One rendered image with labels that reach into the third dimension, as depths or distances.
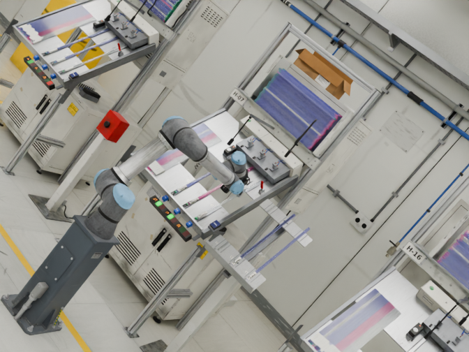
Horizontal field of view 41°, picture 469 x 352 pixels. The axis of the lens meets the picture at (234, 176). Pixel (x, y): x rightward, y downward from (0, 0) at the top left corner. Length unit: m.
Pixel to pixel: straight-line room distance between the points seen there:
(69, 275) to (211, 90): 3.28
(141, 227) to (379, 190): 2.02
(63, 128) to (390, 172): 2.51
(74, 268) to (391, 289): 1.62
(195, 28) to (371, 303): 2.37
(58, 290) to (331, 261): 2.69
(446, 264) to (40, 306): 2.01
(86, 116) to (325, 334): 2.30
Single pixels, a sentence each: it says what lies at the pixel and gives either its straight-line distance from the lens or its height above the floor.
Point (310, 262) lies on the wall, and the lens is 5.21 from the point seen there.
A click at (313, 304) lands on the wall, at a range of 5.20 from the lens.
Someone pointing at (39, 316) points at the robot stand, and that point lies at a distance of 3.13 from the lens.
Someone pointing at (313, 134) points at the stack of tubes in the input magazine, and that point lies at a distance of 3.70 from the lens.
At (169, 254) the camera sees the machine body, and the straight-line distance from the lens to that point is 3.86.
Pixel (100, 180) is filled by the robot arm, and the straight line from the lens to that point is 3.01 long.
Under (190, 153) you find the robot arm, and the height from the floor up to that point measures 1.09.
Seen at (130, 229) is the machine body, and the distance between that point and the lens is 4.05.
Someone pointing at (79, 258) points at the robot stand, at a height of 0.43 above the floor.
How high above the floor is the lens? 1.66
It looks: 10 degrees down
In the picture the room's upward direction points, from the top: 39 degrees clockwise
